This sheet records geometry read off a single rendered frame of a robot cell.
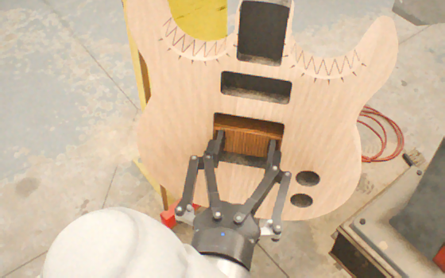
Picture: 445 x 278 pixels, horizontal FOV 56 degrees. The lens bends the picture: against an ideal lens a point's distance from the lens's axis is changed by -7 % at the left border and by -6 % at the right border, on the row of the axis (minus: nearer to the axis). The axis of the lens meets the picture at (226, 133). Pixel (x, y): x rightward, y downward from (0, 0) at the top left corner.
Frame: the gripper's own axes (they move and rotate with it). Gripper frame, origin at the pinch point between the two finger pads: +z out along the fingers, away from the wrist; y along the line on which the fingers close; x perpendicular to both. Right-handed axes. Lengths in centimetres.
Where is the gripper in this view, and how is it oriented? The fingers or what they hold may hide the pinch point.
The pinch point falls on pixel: (245, 144)
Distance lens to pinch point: 64.3
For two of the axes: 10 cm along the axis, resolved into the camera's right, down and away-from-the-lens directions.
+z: 1.9, -7.0, 6.9
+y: 9.8, 1.7, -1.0
